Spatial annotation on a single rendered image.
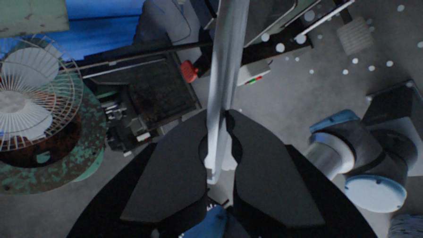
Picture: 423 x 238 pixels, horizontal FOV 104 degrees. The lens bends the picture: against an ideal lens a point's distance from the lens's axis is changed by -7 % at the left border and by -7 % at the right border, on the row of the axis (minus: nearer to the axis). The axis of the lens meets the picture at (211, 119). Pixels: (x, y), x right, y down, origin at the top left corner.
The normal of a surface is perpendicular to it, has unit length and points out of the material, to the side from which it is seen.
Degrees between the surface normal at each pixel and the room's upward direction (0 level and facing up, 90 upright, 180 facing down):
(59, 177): 90
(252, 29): 0
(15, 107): 96
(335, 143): 34
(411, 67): 0
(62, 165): 90
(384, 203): 8
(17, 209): 90
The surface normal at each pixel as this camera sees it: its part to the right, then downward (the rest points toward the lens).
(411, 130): -0.73, 0.37
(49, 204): 0.53, -0.23
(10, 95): 0.75, 0.50
